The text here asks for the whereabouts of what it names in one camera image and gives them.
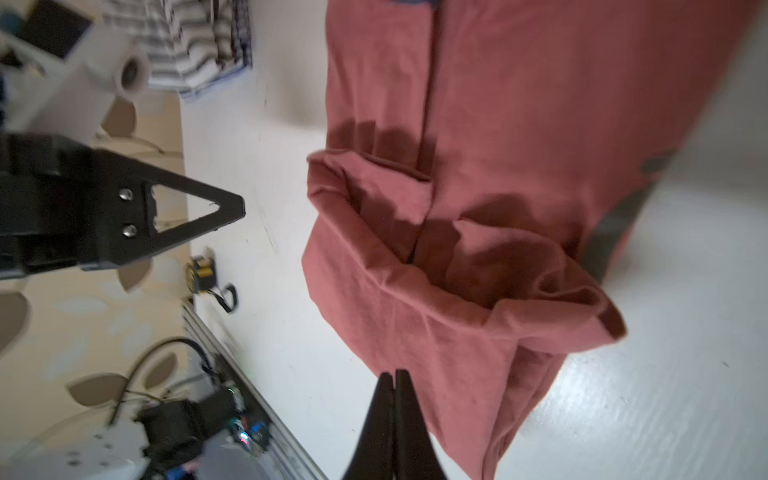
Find black white striped tank top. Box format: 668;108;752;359
101;0;253;97

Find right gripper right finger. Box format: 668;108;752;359
394;370;447;480

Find maroon tank top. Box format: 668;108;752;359
302;1;760;479

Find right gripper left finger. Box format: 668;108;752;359
342;373;395;480

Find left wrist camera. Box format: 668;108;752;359
1;1;151;143

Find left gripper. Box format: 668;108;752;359
1;133;245;279

